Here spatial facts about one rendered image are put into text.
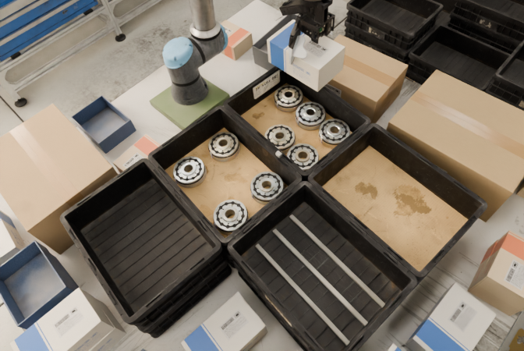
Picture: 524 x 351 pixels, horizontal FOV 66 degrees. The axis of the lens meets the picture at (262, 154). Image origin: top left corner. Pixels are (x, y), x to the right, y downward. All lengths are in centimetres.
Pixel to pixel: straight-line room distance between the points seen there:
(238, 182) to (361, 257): 44
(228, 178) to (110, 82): 183
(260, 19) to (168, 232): 117
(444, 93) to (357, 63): 33
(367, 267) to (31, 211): 100
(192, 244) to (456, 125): 89
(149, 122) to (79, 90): 141
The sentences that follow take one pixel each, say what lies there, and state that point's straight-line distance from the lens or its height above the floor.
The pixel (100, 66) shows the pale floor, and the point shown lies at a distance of 315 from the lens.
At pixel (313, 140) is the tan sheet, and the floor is 83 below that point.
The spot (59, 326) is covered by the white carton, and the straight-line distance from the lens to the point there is 124.
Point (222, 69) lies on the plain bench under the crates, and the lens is 181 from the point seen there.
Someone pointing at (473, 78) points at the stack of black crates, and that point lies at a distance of 234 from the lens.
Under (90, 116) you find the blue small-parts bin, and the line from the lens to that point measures 180.
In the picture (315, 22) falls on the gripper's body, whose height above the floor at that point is 124.
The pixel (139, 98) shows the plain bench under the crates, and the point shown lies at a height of 70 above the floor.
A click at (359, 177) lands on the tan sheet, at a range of 130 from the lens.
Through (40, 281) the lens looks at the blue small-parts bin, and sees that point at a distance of 144.
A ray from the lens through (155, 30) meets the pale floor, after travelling 328.
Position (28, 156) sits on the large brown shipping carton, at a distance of 153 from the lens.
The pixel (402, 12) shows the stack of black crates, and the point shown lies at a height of 49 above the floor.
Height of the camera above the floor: 194
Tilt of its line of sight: 56 degrees down
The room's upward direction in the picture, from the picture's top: 8 degrees counter-clockwise
